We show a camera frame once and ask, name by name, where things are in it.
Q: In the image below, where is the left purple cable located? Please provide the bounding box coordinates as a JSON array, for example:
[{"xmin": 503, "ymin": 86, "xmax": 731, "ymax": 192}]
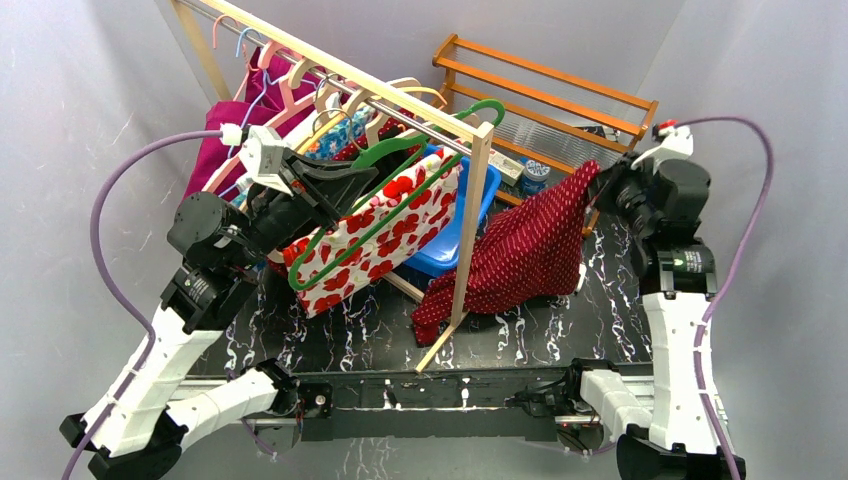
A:
[{"xmin": 60, "ymin": 129, "xmax": 227, "ymax": 480}]

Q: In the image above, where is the green velvet hanger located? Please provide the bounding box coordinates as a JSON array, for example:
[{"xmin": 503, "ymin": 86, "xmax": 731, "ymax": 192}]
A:
[{"xmin": 287, "ymin": 97, "xmax": 507, "ymax": 293}]

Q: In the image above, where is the magenta garment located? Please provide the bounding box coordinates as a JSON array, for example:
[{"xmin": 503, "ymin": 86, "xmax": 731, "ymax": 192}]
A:
[{"xmin": 182, "ymin": 46, "xmax": 319, "ymax": 200}]

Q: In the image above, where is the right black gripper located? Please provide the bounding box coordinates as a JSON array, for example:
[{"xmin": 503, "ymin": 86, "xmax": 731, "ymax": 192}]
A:
[{"xmin": 585, "ymin": 150, "xmax": 659, "ymax": 236}]

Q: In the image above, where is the blue plastic bin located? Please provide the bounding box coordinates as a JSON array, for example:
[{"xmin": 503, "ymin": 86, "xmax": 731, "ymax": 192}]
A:
[{"xmin": 404, "ymin": 157, "xmax": 501, "ymax": 277}]

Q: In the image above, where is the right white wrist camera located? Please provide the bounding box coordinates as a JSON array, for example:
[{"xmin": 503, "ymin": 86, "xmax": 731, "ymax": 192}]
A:
[{"xmin": 630, "ymin": 120, "xmax": 694, "ymax": 173}]

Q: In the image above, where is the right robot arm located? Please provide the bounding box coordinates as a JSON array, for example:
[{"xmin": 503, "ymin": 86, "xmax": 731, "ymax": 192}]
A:
[{"xmin": 563, "ymin": 156, "xmax": 747, "ymax": 479}]

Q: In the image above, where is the black garment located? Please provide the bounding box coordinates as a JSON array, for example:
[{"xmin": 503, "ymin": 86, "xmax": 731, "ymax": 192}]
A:
[{"xmin": 373, "ymin": 129, "xmax": 428, "ymax": 160}]

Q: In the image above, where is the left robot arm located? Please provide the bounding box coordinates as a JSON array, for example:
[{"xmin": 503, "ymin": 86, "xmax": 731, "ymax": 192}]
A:
[{"xmin": 60, "ymin": 147, "xmax": 378, "ymax": 479}]

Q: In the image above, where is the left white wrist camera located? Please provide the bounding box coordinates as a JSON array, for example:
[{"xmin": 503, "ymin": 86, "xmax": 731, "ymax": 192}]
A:
[{"xmin": 220, "ymin": 123, "xmax": 298, "ymax": 197}]

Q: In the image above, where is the black base frame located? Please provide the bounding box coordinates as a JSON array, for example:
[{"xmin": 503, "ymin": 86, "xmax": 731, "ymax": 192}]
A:
[{"xmin": 185, "ymin": 360, "xmax": 664, "ymax": 458}]

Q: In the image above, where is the orange wooden shoe rack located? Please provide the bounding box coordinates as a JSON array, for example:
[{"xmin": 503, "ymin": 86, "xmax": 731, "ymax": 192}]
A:
[{"xmin": 431, "ymin": 33, "xmax": 660, "ymax": 238}]

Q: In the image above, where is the cream wooden hanger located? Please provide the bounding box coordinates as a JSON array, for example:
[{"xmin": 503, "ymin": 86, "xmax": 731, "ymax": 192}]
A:
[{"xmin": 311, "ymin": 76, "xmax": 482, "ymax": 154}]

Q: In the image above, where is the red polka dot skirt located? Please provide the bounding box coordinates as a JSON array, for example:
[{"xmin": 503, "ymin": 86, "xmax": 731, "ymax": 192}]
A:
[{"xmin": 410, "ymin": 158, "xmax": 604, "ymax": 347}]

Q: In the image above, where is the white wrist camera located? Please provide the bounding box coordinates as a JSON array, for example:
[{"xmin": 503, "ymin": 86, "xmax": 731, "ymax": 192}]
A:
[
  {"xmin": 630, "ymin": 120, "xmax": 694, "ymax": 173},
  {"xmin": 220, "ymin": 123, "xmax": 298, "ymax": 197}
]

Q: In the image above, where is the white red poppy garment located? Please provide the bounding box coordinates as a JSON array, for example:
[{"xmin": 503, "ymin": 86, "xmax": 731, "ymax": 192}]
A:
[{"xmin": 296, "ymin": 148, "xmax": 463, "ymax": 318}]

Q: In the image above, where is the wooden clothes rack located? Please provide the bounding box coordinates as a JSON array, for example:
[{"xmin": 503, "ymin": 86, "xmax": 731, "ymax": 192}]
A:
[{"xmin": 171, "ymin": 1, "xmax": 494, "ymax": 373}]

